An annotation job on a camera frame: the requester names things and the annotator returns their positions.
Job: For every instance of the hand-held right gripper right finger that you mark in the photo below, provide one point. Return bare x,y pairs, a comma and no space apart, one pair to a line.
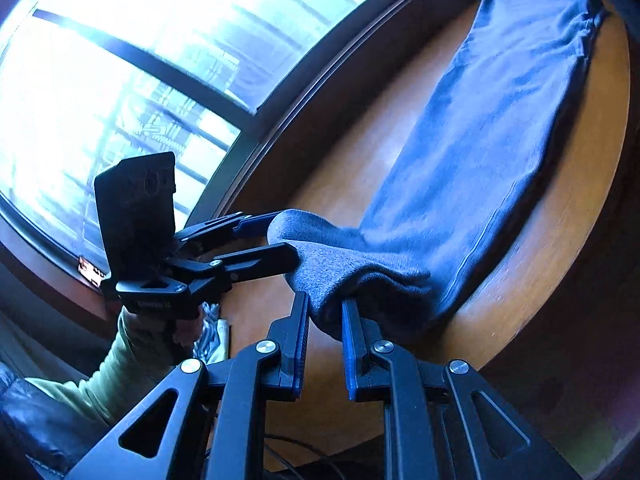
348,360

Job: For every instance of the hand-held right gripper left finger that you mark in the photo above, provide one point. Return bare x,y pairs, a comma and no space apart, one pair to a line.
301,355

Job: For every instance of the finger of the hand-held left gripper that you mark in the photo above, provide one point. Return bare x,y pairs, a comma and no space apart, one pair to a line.
260,260
250,224

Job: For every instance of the blue pants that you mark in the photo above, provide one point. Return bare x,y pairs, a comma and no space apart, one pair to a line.
475,135

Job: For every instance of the person's left forearm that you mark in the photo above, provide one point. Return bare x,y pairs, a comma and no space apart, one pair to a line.
125,360

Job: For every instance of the person's left hand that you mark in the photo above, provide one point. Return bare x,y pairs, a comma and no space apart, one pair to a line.
187,332

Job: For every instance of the window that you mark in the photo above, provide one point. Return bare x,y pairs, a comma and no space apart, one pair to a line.
125,60

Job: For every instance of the black leather item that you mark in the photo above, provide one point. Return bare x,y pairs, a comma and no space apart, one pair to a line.
35,420

